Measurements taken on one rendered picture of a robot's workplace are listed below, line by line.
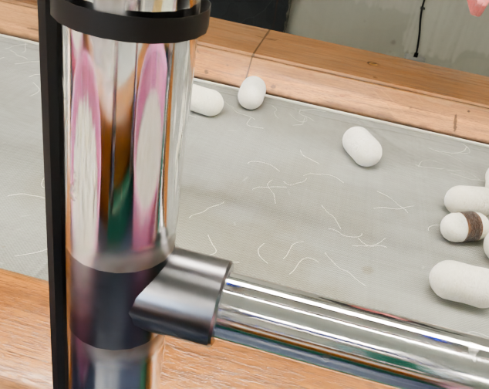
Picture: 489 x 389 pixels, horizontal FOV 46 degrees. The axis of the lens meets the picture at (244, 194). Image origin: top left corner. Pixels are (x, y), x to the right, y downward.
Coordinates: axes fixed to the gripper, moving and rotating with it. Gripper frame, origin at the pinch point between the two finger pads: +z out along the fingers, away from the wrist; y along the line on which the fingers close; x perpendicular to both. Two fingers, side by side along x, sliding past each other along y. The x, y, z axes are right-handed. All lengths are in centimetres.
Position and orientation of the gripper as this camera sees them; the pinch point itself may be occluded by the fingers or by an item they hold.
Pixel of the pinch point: (480, 1)
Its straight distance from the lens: 45.0
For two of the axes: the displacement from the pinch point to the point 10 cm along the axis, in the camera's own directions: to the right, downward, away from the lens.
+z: -2.8, 9.1, -3.0
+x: 0.1, 3.2, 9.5
